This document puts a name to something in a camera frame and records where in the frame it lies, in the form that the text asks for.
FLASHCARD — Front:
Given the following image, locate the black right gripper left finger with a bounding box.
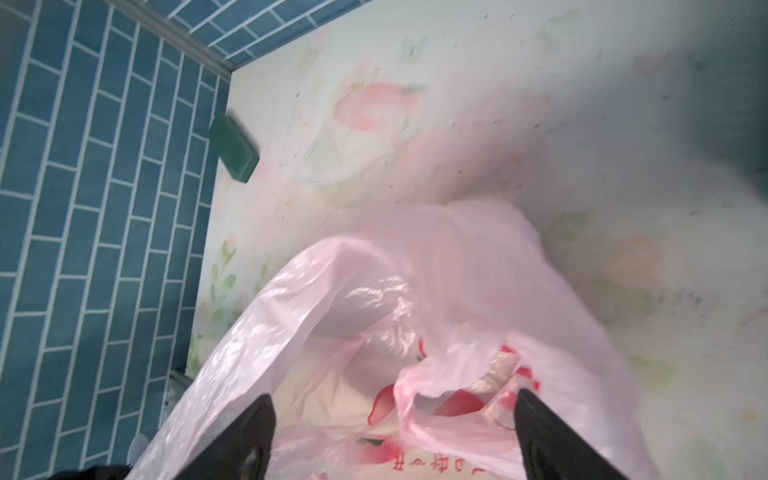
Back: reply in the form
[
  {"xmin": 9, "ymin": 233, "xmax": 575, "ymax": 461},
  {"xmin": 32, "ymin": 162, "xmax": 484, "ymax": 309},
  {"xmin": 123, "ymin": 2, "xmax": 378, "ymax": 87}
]
[{"xmin": 176, "ymin": 394, "xmax": 276, "ymax": 480}]

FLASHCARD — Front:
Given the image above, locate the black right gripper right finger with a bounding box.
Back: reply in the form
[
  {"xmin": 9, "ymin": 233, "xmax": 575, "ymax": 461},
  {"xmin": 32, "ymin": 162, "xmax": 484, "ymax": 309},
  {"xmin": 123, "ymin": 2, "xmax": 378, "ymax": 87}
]
[{"xmin": 514, "ymin": 389, "xmax": 625, "ymax": 480}]

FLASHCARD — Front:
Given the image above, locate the pink plastic bag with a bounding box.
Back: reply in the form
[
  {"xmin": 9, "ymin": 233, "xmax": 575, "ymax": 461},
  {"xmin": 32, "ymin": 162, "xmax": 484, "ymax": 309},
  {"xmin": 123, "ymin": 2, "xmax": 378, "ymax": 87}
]
[{"xmin": 131, "ymin": 201, "xmax": 658, "ymax": 479}]

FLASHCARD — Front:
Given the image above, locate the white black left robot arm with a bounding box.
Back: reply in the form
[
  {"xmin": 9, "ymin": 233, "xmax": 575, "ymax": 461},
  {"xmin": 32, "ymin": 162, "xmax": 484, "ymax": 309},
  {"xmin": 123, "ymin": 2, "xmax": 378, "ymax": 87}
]
[{"xmin": 48, "ymin": 465, "xmax": 132, "ymax": 480}]

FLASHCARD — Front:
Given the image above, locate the green rectangular box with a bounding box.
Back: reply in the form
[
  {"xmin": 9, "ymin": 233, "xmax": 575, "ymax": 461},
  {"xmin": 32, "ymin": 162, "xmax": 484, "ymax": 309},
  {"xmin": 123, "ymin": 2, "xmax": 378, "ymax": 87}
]
[{"xmin": 209, "ymin": 113, "xmax": 260, "ymax": 183}]

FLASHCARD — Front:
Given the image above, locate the grey aluminium corner post left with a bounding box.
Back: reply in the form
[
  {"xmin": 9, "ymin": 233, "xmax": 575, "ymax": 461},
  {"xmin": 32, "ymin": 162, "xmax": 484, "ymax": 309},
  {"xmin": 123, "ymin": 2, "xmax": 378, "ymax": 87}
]
[{"xmin": 105, "ymin": 0, "xmax": 236, "ymax": 82}]

